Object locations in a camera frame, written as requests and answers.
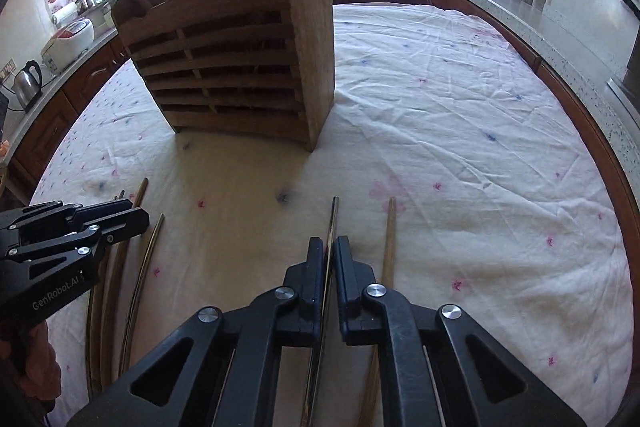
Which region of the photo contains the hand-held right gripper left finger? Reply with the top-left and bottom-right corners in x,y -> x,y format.
66,236 -> 332,427

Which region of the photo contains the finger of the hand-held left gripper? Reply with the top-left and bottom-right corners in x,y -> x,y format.
0,200 -> 150,238
0,222 -> 150,280

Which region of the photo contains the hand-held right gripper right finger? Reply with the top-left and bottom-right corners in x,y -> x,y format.
333,235 -> 589,427

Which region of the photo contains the brown wooden chopstick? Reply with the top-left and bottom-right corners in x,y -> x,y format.
93,190 -> 126,397
84,194 -> 121,401
100,177 -> 150,394

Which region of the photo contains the metal chopstick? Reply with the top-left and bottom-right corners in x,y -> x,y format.
117,213 -> 166,379
298,195 -> 341,427

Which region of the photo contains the wooden utensil holder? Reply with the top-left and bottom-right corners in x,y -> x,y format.
111,0 -> 335,153

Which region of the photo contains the person's left hand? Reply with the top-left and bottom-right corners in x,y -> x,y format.
0,318 -> 57,414

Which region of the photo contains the dark carved wooden chopstick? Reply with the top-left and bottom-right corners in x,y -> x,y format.
357,196 -> 399,427

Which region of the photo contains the steel electric kettle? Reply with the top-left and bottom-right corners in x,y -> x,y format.
12,59 -> 44,113

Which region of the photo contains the white and red rice cooker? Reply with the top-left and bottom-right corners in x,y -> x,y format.
39,19 -> 96,76

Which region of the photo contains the paper towel roll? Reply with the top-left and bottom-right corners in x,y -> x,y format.
49,1 -> 81,28

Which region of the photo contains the gas stove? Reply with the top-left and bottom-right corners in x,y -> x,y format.
604,71 -> 640,128

